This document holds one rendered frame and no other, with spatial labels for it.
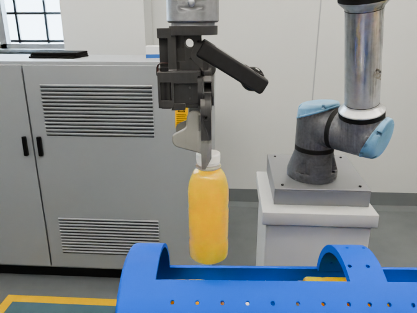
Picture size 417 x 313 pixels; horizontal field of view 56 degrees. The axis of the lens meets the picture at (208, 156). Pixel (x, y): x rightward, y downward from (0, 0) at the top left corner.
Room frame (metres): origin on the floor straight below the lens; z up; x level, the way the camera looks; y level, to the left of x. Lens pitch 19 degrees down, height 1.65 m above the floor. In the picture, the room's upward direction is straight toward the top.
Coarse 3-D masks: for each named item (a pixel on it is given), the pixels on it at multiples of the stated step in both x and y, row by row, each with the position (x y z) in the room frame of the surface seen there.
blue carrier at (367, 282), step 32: (128, 256) 0.63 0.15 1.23; (160, 256) 0.64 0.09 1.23; (320, 256) 0.75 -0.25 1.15; (352, 256) 0.63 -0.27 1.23; (128, 288) 0.56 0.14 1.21; (160, 288) 0.56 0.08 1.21; (192, 288) 0.56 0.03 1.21; (224, 288) 0.56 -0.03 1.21; (256, 288) 0.56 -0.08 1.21; (288, 288) 0.56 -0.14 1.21; (320, 288) 0.56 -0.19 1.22; (352, 288) 0.56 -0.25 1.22; (384, 288) 0.56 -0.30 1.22; (416, 288) 0.56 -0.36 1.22
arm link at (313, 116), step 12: (300, 108) 1.10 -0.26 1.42; (312, 108) 1.07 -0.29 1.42; (324, 108) 1.06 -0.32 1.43; (336, 108) 1.07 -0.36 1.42; (300, 120) 1.09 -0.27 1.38; (312, 120) 1.06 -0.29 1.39; (324, 120) 1.04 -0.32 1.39; (300, 132) 1.09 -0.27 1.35; (312, 132) 1.06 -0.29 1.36; (324, 132) 1.03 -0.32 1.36; (300, 144) 1.09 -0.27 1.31; (312, 144) 1.07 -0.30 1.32; (324, 144) 1.05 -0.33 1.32
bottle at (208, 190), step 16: (192, 176) 0.58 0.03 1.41; (208, 176) 0.57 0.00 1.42; (224, 176) 0.58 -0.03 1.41; (192, 192) 0.57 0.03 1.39; (208, 192) 0.56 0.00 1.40; (224, 192) 0.57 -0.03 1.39; (192, 208) 0.57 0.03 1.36; (208, 208) 0.56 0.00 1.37; (224, 208) 0.57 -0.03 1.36; (192, 224) 0.57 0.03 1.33; (208, 224) 0.56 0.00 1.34; (224, 224) 0.57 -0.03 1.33; (192, 240) 0.57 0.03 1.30; (208, 240) 0.56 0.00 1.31; (224, 240) 0.57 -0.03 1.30; (192, 256) 0.57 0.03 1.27; (208, 256) 0.56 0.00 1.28; (224, 256) 0.57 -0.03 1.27
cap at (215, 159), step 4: (212, 152) 0.59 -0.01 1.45; (216, 152) 0.59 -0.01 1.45; (196, 156) 0.59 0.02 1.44; (200, 156) 0.58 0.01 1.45; (212, 156) 0.58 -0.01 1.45; (216, 156) 0.58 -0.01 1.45; (196, 160) 0.59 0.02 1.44; (200, 160) 0.58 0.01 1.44; (212, 160) 0.58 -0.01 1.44; (216, 160) 0.58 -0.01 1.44; (200, 164) 0.58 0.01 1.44; (208, 164) 0.58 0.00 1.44; (212, 164) 0.58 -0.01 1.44; (216, 164) 0.58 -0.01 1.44
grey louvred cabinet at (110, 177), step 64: (0, 64) 2.27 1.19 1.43; (64, 64) 2.25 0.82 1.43; (128, 64) 2.23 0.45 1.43; (0, 128) 2.26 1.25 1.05; (64, 128) 2.23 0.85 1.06; (128, 128) 2.20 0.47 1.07; (0, 192) 2.26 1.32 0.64; (64, 192) 2.24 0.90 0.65; (128, 192) 2.21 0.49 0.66; (0, 256) 2.27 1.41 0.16; (64, 256) 2.24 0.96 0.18
